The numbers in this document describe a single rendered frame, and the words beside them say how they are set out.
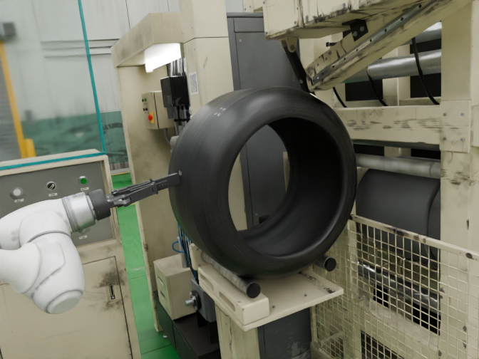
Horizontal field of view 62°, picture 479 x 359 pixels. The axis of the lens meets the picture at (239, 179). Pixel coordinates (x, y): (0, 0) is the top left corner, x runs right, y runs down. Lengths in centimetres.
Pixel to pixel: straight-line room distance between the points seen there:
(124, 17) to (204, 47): 912
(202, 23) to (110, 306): 120
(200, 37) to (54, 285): 92
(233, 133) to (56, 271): 52
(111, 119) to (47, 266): 932
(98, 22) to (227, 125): 947
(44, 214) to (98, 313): 92
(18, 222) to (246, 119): 59
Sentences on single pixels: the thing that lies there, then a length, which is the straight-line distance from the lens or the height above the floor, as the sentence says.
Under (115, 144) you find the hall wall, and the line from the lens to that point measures 1020.
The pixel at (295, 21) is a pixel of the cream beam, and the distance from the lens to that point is 137.
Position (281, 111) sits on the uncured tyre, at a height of 140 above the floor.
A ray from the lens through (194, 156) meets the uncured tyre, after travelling 105.
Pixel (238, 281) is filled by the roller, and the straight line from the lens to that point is 122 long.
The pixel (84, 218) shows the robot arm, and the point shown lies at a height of 120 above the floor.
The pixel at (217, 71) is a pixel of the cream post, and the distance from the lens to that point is 144.
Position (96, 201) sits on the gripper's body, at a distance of 104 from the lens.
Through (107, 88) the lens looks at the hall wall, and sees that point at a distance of 1025.
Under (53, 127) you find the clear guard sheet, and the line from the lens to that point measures 171.
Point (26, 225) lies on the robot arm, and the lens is 102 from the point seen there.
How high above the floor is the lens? 145
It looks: 12 degrees down
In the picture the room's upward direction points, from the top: 6 degrees counter-clockwise
